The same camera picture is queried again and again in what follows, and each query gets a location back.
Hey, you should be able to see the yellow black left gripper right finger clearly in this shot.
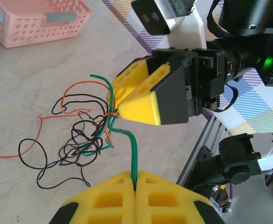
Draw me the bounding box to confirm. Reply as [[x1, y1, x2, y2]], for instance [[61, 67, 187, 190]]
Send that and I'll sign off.
[[135, 171, 225, 224]]

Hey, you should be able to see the black cable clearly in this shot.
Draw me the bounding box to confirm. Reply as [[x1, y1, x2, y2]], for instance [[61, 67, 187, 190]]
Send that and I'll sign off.
[[18, 93, 118, 189]]

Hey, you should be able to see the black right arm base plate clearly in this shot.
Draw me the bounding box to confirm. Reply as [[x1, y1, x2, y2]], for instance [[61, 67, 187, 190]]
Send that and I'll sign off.
[[192, 146, 222, 189]]

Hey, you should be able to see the long aluminium base rail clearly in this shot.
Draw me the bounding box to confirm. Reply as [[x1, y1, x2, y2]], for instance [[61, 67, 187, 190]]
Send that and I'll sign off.
[[176, 113, 231, 187]]

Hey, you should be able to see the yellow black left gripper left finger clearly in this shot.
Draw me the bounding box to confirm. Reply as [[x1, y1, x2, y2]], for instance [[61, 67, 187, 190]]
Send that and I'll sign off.
[[49, 171, 136, 224]]

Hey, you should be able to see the pink perforated plastic basket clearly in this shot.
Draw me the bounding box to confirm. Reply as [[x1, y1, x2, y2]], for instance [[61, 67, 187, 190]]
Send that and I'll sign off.
[[0, 0, 94, 49]]

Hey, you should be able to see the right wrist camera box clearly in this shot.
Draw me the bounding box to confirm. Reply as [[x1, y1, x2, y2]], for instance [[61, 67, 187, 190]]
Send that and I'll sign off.
[[131, 0, 195, 36]]

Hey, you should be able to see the green cable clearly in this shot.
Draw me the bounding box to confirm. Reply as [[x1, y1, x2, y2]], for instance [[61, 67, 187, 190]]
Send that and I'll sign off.
[[82, 74, 139, 194]]

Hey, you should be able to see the orange cable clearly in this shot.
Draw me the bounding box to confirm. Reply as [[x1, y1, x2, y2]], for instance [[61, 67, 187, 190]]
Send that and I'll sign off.
[[0, 80, 121, 161]]

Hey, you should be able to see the small controller circuit board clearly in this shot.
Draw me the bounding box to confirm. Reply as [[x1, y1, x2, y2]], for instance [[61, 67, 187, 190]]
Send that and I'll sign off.
[[210, 184, 234, 214]]

